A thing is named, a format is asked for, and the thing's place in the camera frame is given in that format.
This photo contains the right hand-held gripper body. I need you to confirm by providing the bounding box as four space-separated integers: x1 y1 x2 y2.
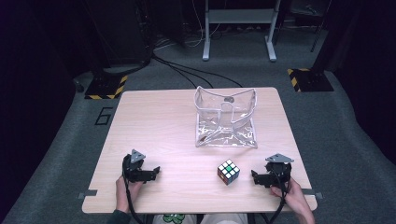
263 152 295 189

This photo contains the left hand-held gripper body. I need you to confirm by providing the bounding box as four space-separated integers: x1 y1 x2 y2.
121 148 156 185

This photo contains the multicoloured puzzle cube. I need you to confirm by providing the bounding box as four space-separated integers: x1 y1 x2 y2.
217 159 241 187

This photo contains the clear plastic bag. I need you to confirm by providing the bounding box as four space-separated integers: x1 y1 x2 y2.
193 85 259 149

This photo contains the person's left hand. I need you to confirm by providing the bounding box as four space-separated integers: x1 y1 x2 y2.
115 175 145 215

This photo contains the person's right hand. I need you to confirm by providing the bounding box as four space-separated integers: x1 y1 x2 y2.
269 176 313 217

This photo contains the grey tape strip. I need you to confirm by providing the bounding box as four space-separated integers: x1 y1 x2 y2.
301 188 324 200
77 189 98 200

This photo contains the person's white green-print clothing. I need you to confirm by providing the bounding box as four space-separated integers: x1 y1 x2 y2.
151 213 250 224

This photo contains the dark equipment cabinet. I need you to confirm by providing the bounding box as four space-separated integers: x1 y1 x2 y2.
87 0 154 74

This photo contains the white metal stand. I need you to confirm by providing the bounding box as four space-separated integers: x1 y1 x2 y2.
202 0 282 63

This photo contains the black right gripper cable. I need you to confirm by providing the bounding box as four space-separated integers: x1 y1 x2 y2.
261 174 289 224

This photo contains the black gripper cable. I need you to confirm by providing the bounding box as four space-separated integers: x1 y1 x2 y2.
121 158 147 224
261 174 289 224

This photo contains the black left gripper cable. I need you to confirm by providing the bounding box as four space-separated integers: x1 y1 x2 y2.
121 158 147 224

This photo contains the black yellow striped base plate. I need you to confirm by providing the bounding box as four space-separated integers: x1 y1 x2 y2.
287 67 334 93
84 74 129 101

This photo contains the black floor cable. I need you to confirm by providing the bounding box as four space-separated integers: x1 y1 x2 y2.
151 52 244 90

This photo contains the white floor cable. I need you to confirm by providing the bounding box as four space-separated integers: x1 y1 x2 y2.
153 0 223 50

